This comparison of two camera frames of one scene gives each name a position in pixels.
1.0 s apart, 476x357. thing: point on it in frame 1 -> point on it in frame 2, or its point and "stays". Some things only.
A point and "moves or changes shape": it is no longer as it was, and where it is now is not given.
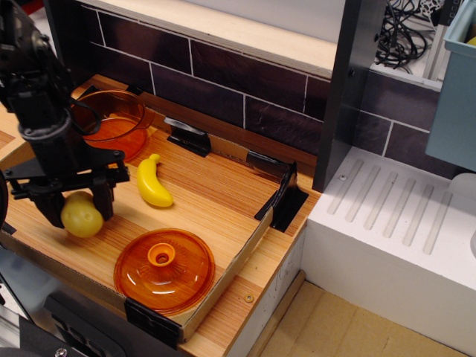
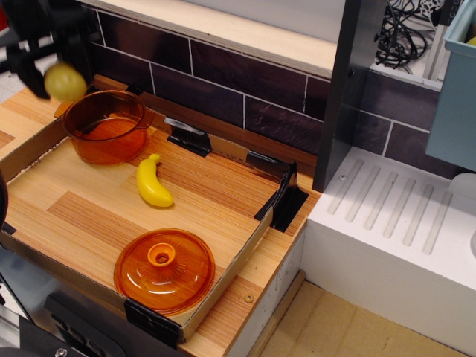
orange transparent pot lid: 163,271 stays
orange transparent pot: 114,119 stays
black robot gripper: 61,161 -> 39,25
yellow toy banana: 149,184 stays
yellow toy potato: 82,216 moves or changes shape
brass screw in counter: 248,298 stays
